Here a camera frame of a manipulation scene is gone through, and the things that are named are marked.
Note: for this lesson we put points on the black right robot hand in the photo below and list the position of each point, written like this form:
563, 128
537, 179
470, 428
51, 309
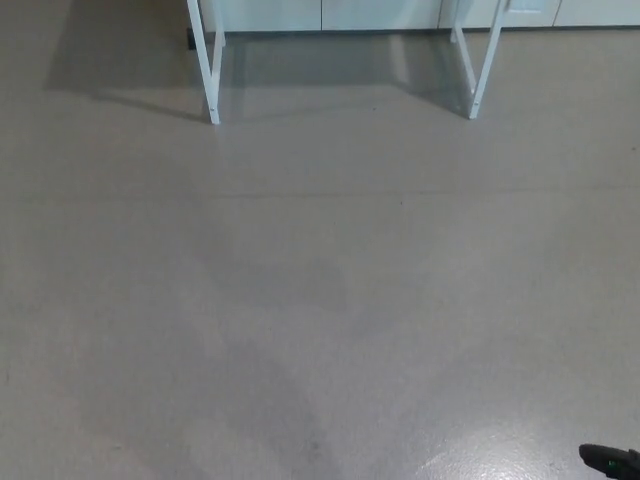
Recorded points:
617, 465

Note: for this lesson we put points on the black rectangular bracket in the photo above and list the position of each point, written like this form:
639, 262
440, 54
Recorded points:
191, 40

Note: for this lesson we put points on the white desk leg frame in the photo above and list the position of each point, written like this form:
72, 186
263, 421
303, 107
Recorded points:
212, 95
482, 80

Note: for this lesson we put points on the white cabinet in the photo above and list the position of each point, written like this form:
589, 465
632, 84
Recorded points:
380, 14

